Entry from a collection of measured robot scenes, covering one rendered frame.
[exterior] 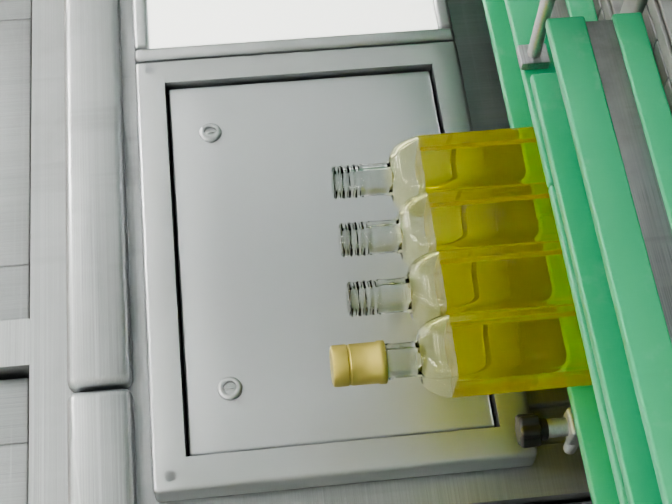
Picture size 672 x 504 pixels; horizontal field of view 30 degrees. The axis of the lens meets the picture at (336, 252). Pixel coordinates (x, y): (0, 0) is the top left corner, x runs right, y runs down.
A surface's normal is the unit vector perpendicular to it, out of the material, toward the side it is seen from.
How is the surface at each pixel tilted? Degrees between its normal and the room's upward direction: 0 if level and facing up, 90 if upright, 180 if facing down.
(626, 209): 90
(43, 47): 90
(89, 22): 90
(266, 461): 90
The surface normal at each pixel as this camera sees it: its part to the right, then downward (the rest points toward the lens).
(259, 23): 0.03, -0.49
